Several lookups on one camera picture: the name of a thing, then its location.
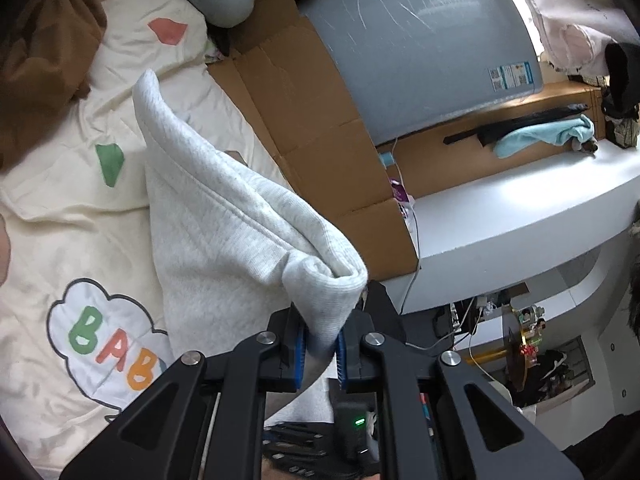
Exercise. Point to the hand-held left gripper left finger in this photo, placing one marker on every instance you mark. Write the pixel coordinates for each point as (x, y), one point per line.
(299, 360)

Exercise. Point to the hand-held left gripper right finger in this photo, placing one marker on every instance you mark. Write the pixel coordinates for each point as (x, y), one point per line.
(341, 362)

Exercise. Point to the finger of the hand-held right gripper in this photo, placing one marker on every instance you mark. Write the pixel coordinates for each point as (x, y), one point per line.
(310, 465)
(300, 435)

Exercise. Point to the light grey sweatshirt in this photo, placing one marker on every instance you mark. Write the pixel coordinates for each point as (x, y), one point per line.
(225, 220)

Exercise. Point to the white folded garment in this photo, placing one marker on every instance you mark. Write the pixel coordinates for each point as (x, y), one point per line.
(310, 405)

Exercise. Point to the black folded garment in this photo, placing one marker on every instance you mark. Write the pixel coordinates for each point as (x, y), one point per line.
(385, 310)

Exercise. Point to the grey backpack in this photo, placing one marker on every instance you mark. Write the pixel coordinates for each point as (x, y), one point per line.
(450, 322)

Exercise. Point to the purple packet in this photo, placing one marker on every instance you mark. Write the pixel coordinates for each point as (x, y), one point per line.
(402, 192)

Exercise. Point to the white curved desk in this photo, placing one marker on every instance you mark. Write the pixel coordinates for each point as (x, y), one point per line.
(500, 230)

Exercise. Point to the blue detergent bottle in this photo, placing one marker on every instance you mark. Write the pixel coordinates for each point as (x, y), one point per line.
(387, 159)

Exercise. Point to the brown board panel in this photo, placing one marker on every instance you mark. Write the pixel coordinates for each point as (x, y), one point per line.
(450, 170)

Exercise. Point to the brown cardboard sheet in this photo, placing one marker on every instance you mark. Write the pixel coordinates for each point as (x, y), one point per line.
(310, 125)

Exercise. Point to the person's leg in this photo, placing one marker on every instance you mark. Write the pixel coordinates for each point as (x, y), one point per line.
(615, 440)

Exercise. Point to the teal towel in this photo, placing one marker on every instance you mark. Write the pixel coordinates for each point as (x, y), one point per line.
(530, 137)

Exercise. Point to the cream bear print blanket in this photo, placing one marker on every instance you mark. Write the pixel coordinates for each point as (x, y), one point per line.
(60, 160)

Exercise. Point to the grey washing machine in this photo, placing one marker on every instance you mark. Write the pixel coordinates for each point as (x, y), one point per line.
(425, 50)

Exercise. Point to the small brown plush toy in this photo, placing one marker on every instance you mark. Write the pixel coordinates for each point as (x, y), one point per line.
(586, 146)

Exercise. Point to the brown garment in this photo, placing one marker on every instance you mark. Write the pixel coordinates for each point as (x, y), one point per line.
(40, 60)

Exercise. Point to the pink hanging shirt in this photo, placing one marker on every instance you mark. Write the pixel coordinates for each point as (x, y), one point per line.
(575, 25)

